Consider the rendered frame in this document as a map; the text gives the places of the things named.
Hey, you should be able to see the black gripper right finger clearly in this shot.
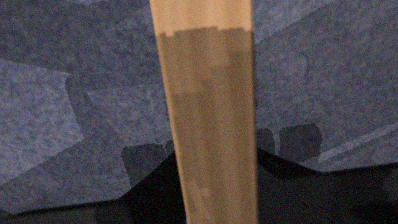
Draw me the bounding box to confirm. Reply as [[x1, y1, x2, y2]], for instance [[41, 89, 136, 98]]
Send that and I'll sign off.
[[257, 148, 398, 224]]

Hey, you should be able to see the wooden board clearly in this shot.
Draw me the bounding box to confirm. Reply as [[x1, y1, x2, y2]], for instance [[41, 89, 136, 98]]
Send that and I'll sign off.
[[150, 0, 258, 224]]

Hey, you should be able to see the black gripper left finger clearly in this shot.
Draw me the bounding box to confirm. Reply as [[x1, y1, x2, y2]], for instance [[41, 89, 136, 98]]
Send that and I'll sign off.
[[0, 150, 186, 224]]

